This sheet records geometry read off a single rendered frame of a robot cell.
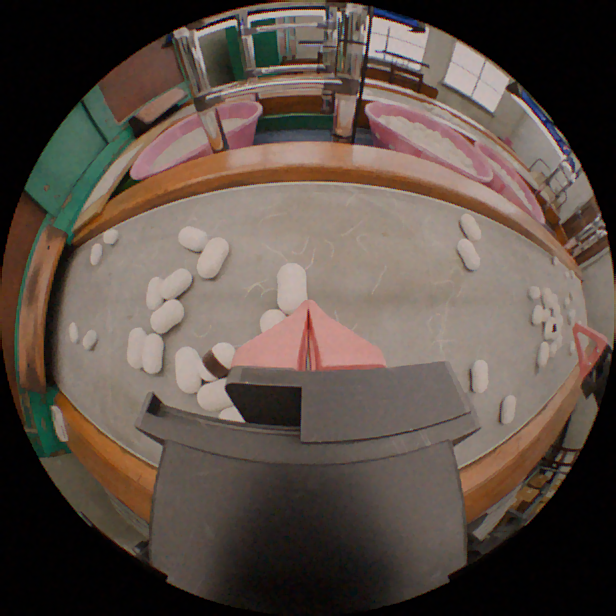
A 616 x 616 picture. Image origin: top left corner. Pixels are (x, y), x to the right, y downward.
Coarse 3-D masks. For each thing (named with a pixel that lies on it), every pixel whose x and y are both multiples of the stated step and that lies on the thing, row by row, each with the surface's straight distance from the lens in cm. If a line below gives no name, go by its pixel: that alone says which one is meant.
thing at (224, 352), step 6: (216, 348) 14; (222, 348) 14; (228, 348) 14; (216, 354) 14; (222, 354) 13; (228, 354) 14; (222, 360) 14; (228, 360) 14; (198, 366) 15; (228, 366) 14; (198, 372) 15; (204, 372) 14; (204, 378) 15; (210, 378) 14; (216, 378) 14
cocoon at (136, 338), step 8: (136, 328) 20; (136, 336) 19; (144, 336) 19; (128, 344) 20; (136, 344) 19; (128, 352) 20; (136, 352) 19; (128, 360) 20; (136, 360) 19; (136, 368) 20
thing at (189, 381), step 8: (184, 352) 15; (192, 352) 15; (176, 360) 15; (184, 360) 15; (192, 360) 15; (176, 368) 16; (184, 368) 15; (192, 368) 15; (176, 376) 16; (184, 376) 15; (192, 376) 15; (200, 376) 16; (184, 384) 15; (192, 384) 15; (200, 384) 16; (192, 392) 16
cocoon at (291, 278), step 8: (288, 264) 14; (296, 264) 14; (280, 272) 14; (288, 272) 13; (296, 272) 13; (304, 272) 14; (280, 280) 13; (288, 280) 13; (296, 280) 13; (304, 280) 14; (280, 288) 13; (288, 288) 13; (296, 288) 13; (304, 288) 13; (280, 296) 13; (288, 296) 13; (296, 296) 13; (304, 296) 13; (280, 304) 13; (288, 304) 13; (296, 304) 13; (288, 312) 13
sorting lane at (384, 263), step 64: (256, 192) 22; (320, 192) 21; (384, 192) 23; (128, 256) 28; (192, 256) 20; (256, 256) 17; (320, 256) 16; (384, 256) 17; (448, 256) 21; (512, 256) 34; (64, 320) 48; (128, 320) 24; (192, 320) 17; (256, 320) 15; (384, 320) 15; (448, 320) 19; (512, 320) 28; (576, 320) 84; (64, 384) 49; (128, 384) 24; (512, 384) 28; (128, 448) 28
